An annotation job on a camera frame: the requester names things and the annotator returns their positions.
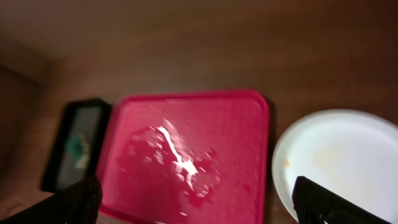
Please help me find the red plastic tray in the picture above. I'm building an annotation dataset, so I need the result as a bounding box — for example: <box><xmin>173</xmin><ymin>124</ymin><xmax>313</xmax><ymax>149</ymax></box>
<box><xmin>97</xmin><ymin>90</ymin><xmax>269</xmax><ymax>224</ymax></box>

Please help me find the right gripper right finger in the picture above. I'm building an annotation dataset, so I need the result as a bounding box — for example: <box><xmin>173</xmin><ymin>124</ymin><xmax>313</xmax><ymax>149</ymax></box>
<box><xmin>292</xmin><ymin>176</ymin><xmax>389</xmax><ymax>224</ymax></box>

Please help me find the white plate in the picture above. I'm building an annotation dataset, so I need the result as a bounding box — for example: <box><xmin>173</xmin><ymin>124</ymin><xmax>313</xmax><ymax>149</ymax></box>
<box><xmin>272</xmin><ymin>110</ymin><xmax>397</xmax><ymax>223</ymax></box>

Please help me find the black water tray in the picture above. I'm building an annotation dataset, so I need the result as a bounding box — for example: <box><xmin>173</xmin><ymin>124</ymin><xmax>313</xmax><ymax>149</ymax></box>
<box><xmin>40</xmin><ymin>98</ymin><xmax>112</xmax><ymax>193</ymax></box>

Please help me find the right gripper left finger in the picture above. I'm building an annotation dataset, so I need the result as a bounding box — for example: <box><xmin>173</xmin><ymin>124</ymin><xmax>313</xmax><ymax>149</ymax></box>
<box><xmin>1</xmin><ymin>176</ymin><xmax>102</xmax><ymax>224</ymax></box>

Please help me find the green yellow sponge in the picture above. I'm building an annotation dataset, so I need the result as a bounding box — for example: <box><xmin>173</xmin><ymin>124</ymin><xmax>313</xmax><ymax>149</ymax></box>
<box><xmin>66</xmin><ymin>134</ymin><xmax>91</xmax><ymax>169</ymax></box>

